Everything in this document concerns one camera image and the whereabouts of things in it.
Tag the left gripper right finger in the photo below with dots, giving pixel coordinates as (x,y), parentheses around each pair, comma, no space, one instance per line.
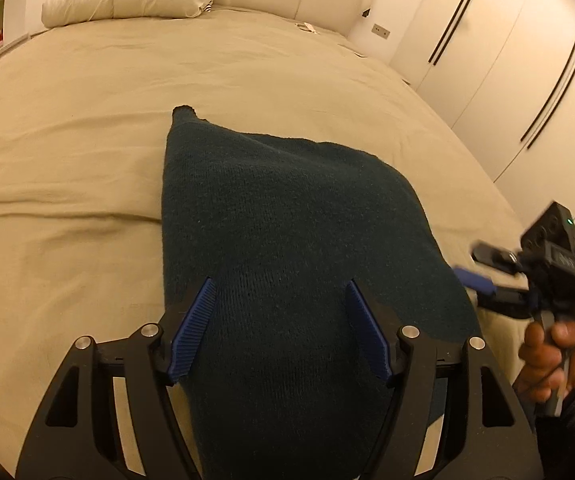
(452,413)

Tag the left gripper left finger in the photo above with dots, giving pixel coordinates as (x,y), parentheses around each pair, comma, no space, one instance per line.
(75,432)

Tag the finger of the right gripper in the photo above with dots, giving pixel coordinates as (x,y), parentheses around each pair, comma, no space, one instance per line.
(496,258)
(507,301)

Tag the dark teal knit sweater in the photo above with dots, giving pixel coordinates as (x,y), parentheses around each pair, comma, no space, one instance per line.
(279,389)

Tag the person's right hand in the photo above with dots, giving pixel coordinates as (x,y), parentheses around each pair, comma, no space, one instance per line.
(549,362)

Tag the beige bed with sheet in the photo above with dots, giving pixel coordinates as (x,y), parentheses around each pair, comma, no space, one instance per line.
(84,115)

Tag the small white remote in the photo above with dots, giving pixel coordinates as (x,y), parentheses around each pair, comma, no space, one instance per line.
(306,27)

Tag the white wardrobe with black handles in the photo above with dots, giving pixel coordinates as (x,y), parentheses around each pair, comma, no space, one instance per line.
(501,73)

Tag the wall socket plate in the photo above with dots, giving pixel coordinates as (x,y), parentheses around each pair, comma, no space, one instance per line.
(380,31)

